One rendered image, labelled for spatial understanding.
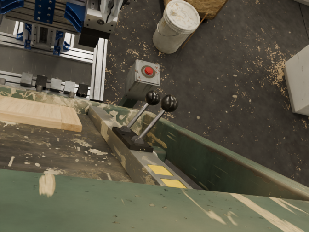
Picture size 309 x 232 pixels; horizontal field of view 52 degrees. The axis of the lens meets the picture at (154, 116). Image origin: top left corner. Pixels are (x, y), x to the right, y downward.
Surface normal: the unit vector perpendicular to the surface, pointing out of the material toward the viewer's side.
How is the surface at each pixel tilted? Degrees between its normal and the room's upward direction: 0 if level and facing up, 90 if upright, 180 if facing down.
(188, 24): 0
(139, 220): 57
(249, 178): 90
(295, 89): 90
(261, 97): 0
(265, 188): 90
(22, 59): 0
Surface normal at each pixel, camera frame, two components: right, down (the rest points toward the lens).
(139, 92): -0.01, 0.90
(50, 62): 0.36, -0.40
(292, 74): -0.93, -0.15
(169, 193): 0.21, -0.97
